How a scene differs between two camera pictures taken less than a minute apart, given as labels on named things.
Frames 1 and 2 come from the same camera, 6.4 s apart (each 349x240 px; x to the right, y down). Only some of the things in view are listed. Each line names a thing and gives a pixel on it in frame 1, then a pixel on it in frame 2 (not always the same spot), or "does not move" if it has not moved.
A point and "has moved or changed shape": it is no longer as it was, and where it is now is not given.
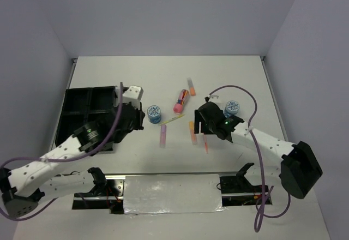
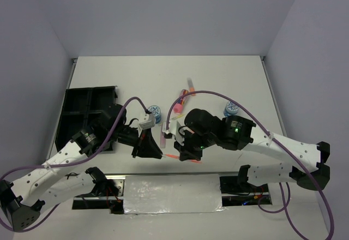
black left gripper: [140, 115] → [146, 146]
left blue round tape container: [154, 112] does not move
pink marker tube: [178, 107] does not move
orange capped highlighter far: [191, 87] does not move
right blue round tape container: [231, 108] does not move
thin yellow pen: [172, 119] does not move
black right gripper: [199, 118] → [185, 151]
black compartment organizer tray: [83, 106] does not move
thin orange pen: [206, 144] has moved or changed shape
